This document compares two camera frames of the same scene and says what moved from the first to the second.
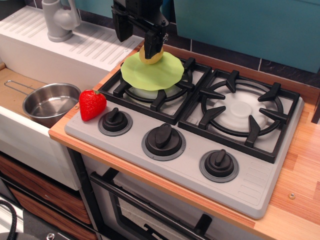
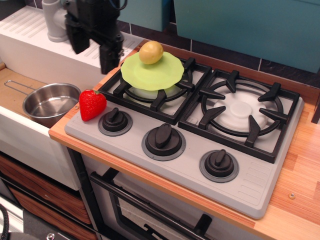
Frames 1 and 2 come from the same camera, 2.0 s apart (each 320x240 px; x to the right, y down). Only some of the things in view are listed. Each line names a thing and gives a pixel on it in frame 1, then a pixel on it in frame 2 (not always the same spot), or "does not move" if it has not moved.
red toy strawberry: (91, 103) does not move
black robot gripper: (148, 14) to (96, 20)
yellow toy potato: (154, 60) does not move
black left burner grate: (168, 105) does not move
